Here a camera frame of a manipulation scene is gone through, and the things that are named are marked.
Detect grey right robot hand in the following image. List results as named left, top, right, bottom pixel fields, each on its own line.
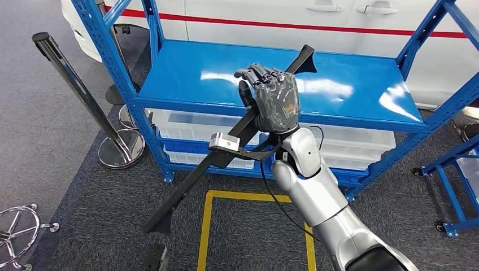
left=234, top=63, right=301, bottom=134

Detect black license plate frame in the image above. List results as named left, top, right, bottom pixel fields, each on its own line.
left=140, top=44, right=318, bottom=235

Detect blue metal shelf rack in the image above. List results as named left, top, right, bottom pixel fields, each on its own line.
left=411, top=136, right=479, bottom=238
left=71, top=0, right=479, bottom=203

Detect blue plastic bin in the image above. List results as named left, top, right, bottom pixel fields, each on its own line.
left=329, top=166, right=369, bottom=186
left=159, top=138, right=263, bottom=156

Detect white car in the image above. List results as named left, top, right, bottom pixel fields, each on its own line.
left=60, top=0, right=479, bottom=111

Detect dark base barrier stanchion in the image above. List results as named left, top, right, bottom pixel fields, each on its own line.
left=104, top=23, right=142, bottom=107

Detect black robot wheeled base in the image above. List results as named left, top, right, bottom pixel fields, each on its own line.
left=143, top=243, right=168, bottom=271

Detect black stool with chrome base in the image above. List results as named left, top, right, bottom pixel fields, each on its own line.
left=0, top=203, right=60, bottom=271

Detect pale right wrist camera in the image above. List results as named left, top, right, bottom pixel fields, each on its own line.
left=208, top=132, right=283, bottom=161

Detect white car door handle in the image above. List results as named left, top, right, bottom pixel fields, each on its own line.
left=304, top=0, right=343, bottom=13
left=356, top=1, right=399, bottom=16

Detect black camera cable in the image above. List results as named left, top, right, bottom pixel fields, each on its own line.
left=259, top=125, right=325, bottom=244

